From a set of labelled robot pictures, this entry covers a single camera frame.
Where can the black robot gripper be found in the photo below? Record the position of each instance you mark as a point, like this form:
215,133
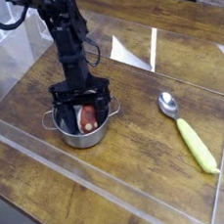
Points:
80,87

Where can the red toy mushroom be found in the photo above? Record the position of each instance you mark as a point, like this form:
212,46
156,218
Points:
86,118

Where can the small silver pot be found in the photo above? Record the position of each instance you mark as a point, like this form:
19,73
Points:
82,141

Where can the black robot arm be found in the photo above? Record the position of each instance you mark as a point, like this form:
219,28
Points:
65,23

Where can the clear acrylic barrier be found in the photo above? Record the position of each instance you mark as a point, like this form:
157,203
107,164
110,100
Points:
143,171

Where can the spoon with yellow handle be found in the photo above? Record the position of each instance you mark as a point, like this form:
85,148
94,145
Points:
195,144

